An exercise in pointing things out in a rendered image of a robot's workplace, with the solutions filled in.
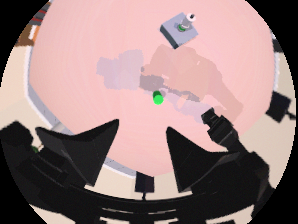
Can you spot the green marker cap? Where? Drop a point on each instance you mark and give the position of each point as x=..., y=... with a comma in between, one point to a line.
x=157, y=97

